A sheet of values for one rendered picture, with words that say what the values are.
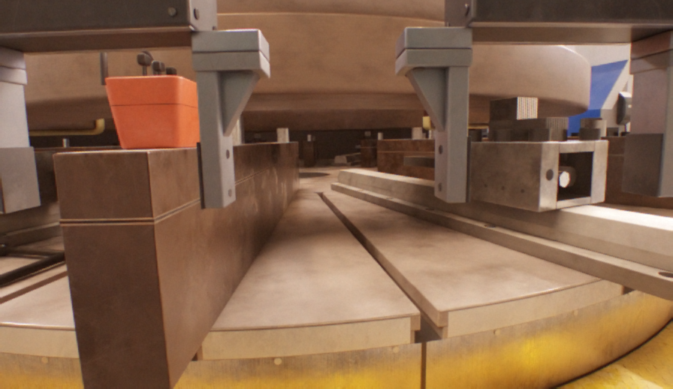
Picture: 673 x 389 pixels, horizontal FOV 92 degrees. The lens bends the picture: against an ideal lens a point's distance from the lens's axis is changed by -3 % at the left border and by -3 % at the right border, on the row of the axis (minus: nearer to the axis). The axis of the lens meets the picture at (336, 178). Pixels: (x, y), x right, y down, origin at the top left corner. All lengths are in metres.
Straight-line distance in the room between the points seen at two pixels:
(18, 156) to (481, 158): 1.24
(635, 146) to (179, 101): 0.61
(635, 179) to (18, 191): 0.40
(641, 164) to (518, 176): 0.95
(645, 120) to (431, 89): 0.15
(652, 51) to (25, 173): 0.41
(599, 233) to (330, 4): 1.17
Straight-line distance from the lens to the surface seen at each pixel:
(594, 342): 1.31
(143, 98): 0.68
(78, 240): 0.62
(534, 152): 1.19
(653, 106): 0.29
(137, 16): 0.22
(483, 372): 1.03
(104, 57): 0.72
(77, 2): 0.24
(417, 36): 0.21
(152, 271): 0.58
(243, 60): 0.21
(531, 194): 1.21
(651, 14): 0.27
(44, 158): 1.81
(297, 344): 0.80
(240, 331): 0.79
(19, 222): 1.87
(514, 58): 1.67
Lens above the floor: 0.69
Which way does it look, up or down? 7 degrees down
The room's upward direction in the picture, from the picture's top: 1 degrees counter-clockwise
